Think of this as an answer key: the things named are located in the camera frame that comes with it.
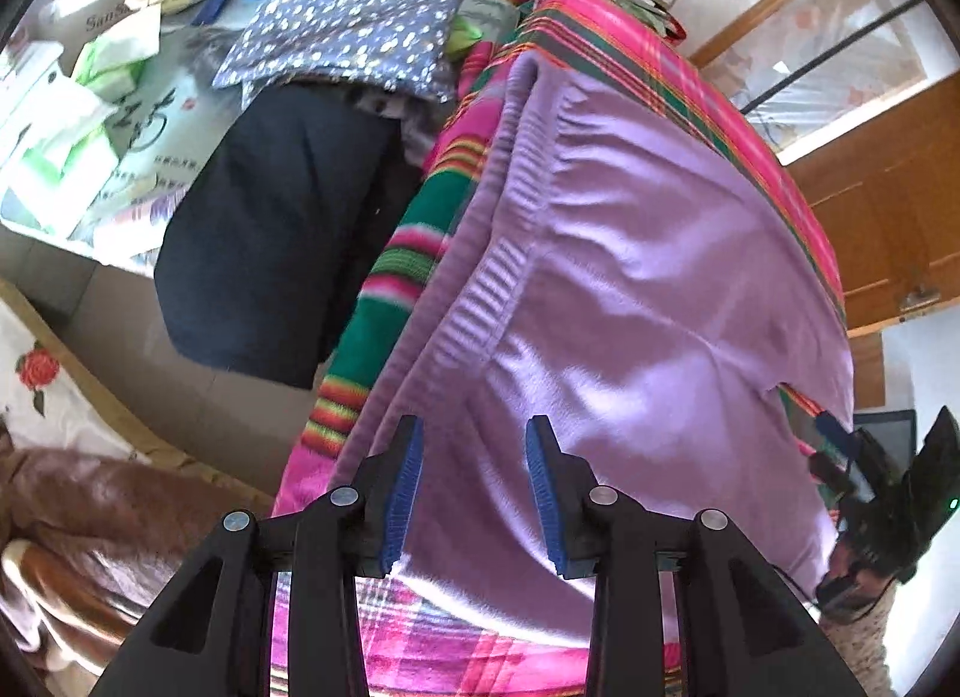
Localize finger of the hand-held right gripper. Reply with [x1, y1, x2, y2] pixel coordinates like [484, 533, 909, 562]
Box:
[816, 410, 878, 473]
[808, 455, 856, 495]

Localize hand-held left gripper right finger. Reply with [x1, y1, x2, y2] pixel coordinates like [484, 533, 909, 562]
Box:
[527, 414, 860, 697]

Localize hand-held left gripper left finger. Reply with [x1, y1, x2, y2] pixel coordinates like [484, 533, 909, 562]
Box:
[90, 416, 425, 697]

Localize purple fleece pants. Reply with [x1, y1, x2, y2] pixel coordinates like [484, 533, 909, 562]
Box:
[330, 59, 856, 638]

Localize person's right forearm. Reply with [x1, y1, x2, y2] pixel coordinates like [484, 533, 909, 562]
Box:
[817, 577, 901, 697]

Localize black mesh chair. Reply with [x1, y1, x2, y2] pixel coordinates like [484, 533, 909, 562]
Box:
[855, 408, 917, 462]

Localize small wooden cabinet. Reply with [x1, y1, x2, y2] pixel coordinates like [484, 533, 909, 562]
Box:
[847, 329, 886, 413]

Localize wooden door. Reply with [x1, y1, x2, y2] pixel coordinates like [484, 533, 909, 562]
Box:
[787, 74, 960, 331]

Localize brown fuzzy blanket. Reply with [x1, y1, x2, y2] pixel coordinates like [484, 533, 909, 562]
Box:
[0, 427, 278, 675]

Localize dark navy cloth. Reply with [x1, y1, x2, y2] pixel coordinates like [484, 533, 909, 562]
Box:
[154, 82, 421, 390]

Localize translucent plastic curtain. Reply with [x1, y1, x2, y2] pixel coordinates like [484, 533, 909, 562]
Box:
[705, 0, 938, 158]

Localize rose print bedsheet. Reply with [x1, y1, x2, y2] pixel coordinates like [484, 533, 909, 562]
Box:
[0, 284, 151, 465]

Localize black pole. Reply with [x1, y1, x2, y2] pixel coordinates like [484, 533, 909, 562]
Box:
[731, 0, 923, 106]

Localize pink green plaid blanket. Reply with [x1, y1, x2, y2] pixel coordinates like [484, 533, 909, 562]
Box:
[270, 0, 848, 697]

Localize purple dotted cloth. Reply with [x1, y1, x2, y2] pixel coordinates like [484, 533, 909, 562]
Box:
[212, 0, 466, 106]

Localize pile of green white packages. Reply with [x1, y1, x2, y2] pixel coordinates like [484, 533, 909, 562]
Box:
[0, 29, 226, 271]

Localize white carton box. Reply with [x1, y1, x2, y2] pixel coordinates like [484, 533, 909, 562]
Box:
[37, 0, 162, 68]

